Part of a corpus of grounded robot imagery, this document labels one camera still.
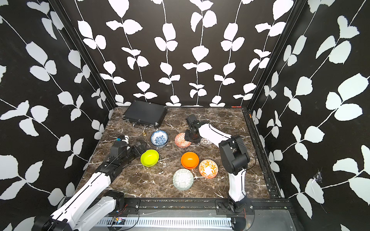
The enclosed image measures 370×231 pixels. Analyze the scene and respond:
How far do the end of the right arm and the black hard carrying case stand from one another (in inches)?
12.3

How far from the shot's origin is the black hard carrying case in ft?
3.50

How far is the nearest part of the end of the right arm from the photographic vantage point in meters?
0.71
